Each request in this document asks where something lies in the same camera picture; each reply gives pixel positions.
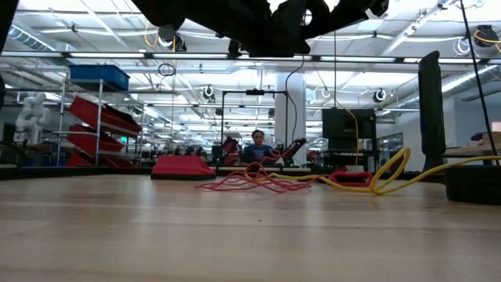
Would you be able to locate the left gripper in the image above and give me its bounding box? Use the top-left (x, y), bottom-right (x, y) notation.
top-left (211, 0), bottom-right (275, 58)

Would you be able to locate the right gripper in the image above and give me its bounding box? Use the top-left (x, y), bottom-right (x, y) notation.
top-left (273, 0), bottom-right (326, 56)

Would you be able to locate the red cord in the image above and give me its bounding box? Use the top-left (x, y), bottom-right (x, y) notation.
top-left (195, 162), bottom-right (314, 194)

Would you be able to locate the yellow cord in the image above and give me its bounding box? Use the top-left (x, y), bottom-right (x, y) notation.
top-left (269, 146), bottom-right (501, 196)

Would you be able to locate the black pouch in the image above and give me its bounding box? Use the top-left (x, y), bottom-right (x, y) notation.
top-left (444, 164), bottom-right (501, 206)

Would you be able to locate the white column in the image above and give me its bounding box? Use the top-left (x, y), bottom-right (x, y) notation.
top-left (274, 72), bottom-right (307, 166)

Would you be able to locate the black monitor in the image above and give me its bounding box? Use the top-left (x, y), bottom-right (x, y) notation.
top-left (321, 108), bottom-right (377, 152)

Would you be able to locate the person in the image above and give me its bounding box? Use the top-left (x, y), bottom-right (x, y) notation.
top-left (242, 129), bottom-right (275, 165)

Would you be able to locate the red square case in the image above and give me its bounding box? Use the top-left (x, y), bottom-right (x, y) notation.
top-left (150, 154), bottom-right (218, 182)

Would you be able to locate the blue storage bin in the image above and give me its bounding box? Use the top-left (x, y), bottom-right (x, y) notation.
top-left (69, 64), bottom-right (131, 92)

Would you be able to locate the metal shelf rack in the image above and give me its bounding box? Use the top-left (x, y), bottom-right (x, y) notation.
top-left (52, 78), bottom-right (145, 168)

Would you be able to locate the red tilted storage bin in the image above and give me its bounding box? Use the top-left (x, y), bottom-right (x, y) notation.
top-left (64, 151), bottom-right (138, 168)
top-left (65, 124), bottom-right (125, 157)
top-left (68, 96), bottom-right (143, 138)

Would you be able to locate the wooden desk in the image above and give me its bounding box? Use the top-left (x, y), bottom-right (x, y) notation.
top-left (442, 131), bottom-right (501, 176)

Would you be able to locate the black gantry frame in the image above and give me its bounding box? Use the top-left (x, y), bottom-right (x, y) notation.
top-left (221, 89), bottom-right (290, 168)

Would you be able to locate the ceiling cable reel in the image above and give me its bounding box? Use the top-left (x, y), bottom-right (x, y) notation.
top-left (158, 25), bottom-right (188, 52)
top-left (472, 24), bottom-right (501, 54)

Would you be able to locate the yellow hanging cable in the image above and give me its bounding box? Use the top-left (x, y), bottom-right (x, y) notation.
top-left (344, 108), bottom-right (359, 165)

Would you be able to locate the tall black post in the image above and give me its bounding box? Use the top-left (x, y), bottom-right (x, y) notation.
top-left (417, 50), bottom-right (448, 174)

